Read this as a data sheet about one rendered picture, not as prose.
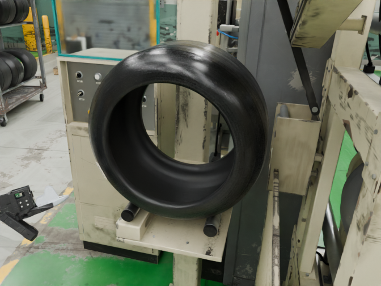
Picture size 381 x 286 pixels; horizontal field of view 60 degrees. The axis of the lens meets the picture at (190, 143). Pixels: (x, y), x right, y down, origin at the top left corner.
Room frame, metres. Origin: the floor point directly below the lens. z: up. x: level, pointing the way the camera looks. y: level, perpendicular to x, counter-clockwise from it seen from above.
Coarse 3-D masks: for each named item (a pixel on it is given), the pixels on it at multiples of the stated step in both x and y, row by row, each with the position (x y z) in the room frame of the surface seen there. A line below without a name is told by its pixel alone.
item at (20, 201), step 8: (8, 192) 0.81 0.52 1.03; (16, 192) 0.78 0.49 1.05; (24, 192) 0.79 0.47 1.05; (0, 200) 0.77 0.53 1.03; (8, 200) 0.78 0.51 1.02; (16, 200) 0.78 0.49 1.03; (24, 200) 0.79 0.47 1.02; (32, 200) 0.83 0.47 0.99; (0, 208) 0.77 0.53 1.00; (8, 208) 0.77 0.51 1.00; (16, 208) 0.77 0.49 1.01; (24, 208) 0.78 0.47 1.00; (32, 208) 0.79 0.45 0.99; (0, 216) 0.76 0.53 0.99; (16, 216) 0.76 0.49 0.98; (24, 216) 0.78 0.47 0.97
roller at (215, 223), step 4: (212, 216) 0.88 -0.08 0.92; (216, 216) 0.88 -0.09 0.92; (220, 216) 0.90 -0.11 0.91; (208, 220) 0.86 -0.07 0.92; (212, 220) 0.86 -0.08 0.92; (216, 220) 0.86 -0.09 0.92; (220, 220) 0.89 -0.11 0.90; (208, 224) 0.84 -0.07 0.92; (212, 224) 0.84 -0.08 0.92; (216, 224) 0.85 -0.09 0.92; (204, 228) 0.84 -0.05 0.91; (208, 228) 0.83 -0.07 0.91; (212, 228) 0.83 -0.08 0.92; (216, 228) 0.83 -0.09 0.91; (204, 232) 0.83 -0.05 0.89; (208, 232) 0.83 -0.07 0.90; (212, 232) 0.83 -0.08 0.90; (216, 232) 0.83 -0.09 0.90; (208, 236) 0.83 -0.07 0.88; (212, 236) 0.83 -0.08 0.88
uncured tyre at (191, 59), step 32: (128, 64) 0.91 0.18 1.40; (160, 64) 0.87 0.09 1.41; (192, 64) 0.86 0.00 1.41; (224, 64) 0.89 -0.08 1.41; (96, 96) 0.93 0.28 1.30; (128, 96) 1.16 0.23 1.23; (224, 96) 0.82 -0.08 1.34; (256, 96) 0.89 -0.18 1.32; (96, 128) 0.91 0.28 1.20; (128, 128) 1.16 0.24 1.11; (256, 128) 0.83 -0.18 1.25; (96, 160) 0.93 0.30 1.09; (128, 160) 1.08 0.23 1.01; (160, 160) 1.14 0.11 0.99; (224, 160) 1.09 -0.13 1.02; (256, 160) 0.82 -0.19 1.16; (128, 192) 0.88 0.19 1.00; (160, 192) 1.02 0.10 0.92; (192, 192) 1.04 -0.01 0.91; (224, 192) 0.82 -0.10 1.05
